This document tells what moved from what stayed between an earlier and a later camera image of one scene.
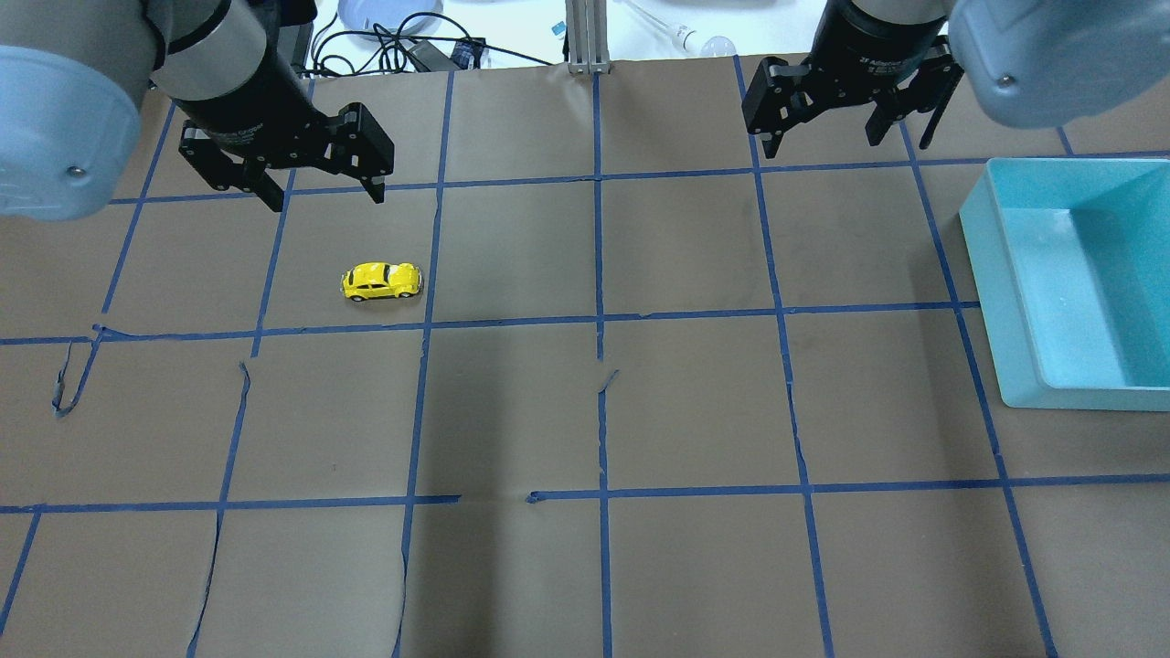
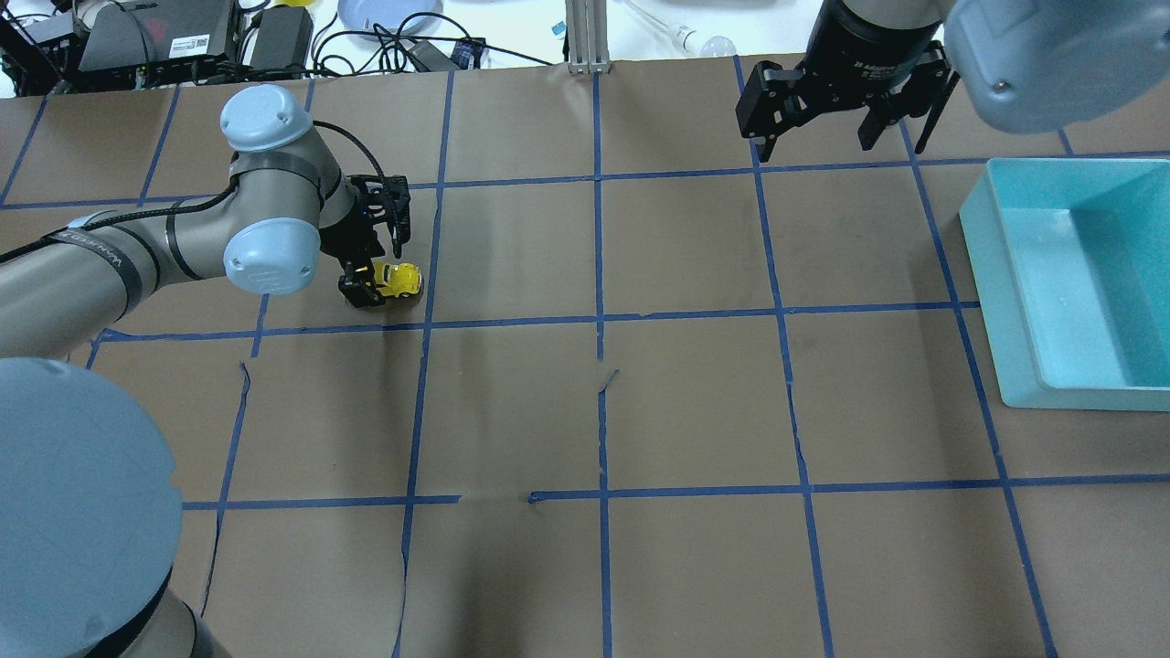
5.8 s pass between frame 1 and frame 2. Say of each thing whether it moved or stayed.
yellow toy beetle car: stayed
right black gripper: stayed
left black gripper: moved
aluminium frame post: stayed
